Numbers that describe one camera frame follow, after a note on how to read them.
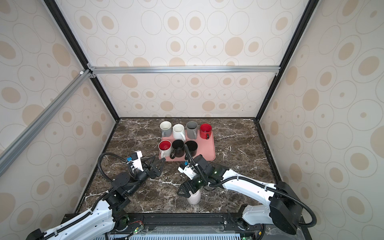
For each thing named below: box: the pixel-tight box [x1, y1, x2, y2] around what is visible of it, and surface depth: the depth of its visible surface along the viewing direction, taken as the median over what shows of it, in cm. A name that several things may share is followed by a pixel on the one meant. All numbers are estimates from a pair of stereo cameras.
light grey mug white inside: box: [159, 120, 173, 137], surface depth 105 cm
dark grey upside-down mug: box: [185, 121, 200, 140], surface depth 103 cm
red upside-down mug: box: [199, 123, 213, 140], surface depth 107 cm
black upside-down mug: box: [170, 139, 185, 160], surface depth 97 cm
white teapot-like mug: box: [172, 123, 186, 142], surface depth 105 cm
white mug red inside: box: [158, 139, 172, 160], surface depth 95 cm
